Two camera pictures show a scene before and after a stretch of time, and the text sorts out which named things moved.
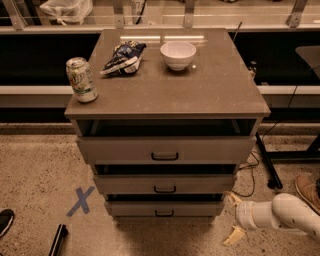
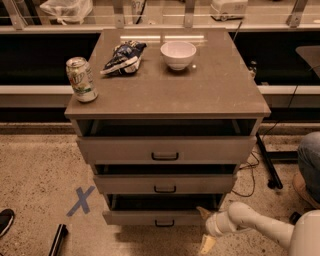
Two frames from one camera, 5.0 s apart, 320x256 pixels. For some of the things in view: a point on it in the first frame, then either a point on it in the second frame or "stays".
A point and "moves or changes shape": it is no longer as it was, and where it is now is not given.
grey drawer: (168, 184) stays
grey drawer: (165, 208) moves or changes shape
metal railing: (294, 22) stays
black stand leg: (275, 183) stays
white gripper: (242, 214) to (213, 225)
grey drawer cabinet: (177, 111) stays
